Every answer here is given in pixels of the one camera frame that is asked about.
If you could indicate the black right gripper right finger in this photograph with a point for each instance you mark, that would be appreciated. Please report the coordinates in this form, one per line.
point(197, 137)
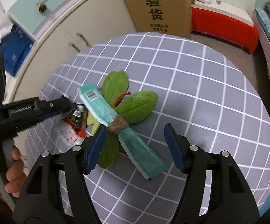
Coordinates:
point(215, 191)

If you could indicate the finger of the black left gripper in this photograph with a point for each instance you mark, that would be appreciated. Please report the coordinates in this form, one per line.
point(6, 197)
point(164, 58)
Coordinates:
point(52, 108)

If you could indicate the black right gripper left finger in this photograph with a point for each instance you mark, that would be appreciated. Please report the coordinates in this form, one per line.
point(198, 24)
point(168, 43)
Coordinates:
point(55, 190)

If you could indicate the person's left hand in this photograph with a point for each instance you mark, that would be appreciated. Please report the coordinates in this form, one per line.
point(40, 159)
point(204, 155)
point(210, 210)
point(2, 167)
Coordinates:
point(15, 175)

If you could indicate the black snack wrapper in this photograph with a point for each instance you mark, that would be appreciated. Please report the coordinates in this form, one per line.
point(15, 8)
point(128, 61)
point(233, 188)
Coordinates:
point(77, 115)

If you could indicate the yellow white medicine box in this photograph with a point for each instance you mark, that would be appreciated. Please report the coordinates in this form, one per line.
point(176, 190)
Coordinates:
point(69, 134)

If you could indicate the blue plastic bag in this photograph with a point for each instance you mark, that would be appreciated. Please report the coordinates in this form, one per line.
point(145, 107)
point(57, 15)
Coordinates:
point(15, 47)

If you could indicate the green plush leaf toy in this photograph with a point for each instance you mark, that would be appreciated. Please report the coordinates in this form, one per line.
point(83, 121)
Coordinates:
point(133, 107)

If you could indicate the mint green drawer unit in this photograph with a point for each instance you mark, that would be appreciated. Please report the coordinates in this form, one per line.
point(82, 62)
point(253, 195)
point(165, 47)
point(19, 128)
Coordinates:
point(31, 13)

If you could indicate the cream cabinet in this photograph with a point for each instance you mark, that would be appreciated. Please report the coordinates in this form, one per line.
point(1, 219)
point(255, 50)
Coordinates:
point(83, 25)

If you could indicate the grey checked tablecloth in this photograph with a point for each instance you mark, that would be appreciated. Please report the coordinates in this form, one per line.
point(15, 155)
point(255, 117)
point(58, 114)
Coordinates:
point(200, 92)

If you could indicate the brown cardboard box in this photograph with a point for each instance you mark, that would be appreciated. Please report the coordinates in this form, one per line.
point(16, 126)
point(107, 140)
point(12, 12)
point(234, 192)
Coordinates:
point(172, 17)

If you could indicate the red white storage box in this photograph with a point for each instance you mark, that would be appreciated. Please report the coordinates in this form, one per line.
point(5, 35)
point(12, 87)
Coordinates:
point(225, 25)

